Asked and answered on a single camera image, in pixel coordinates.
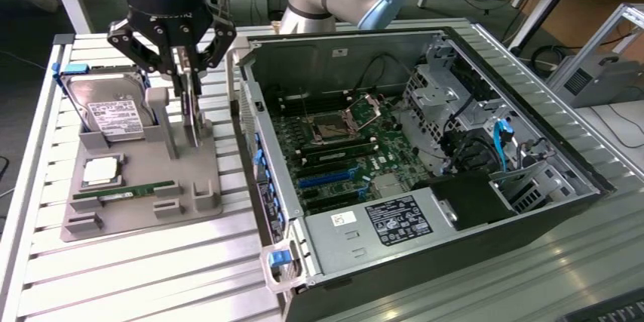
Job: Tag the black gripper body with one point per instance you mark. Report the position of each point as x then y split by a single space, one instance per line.
160 1

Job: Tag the graphics card with metal bracket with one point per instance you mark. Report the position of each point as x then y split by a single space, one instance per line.
190 122

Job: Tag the blue disk caddy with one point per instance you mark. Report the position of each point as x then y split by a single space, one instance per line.
74 69

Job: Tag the silver hard disk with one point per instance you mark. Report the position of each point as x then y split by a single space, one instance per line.
108 103

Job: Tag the thin locking lever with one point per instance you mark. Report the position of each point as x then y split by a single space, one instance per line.
304 105

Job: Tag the grey parts rack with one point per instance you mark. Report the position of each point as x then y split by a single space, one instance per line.
145 171

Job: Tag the CPU socket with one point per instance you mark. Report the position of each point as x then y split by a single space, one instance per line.
329 129

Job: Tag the silver CPU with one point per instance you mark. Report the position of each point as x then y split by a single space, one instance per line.
100 170

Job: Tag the metal socket cover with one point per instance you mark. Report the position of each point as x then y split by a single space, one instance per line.
364 111

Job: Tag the green RAM stick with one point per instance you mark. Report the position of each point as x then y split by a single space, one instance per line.
125 191

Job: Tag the dark RAM stick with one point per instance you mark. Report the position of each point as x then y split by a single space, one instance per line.
337 155

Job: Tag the black expansion slot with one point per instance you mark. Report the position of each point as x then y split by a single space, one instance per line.
332 197
321 170
334 209

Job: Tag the blue expansion slot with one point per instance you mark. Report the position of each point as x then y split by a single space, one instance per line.
324 180

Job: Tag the green motherboard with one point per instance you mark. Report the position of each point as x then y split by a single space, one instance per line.
386 141

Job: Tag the metal disk bay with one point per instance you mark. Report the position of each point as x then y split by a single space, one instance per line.
432 99

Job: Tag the silver chipset heatsink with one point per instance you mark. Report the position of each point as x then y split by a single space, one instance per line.
389 185

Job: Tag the grey power supply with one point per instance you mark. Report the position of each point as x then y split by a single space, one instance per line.
341 246

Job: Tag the grey computer tower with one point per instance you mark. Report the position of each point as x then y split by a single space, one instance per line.
613 80

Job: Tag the black keyboard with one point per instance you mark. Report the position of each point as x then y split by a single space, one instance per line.
618 314

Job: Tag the aluminium profile frame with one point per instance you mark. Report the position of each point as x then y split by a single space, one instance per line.
610 24

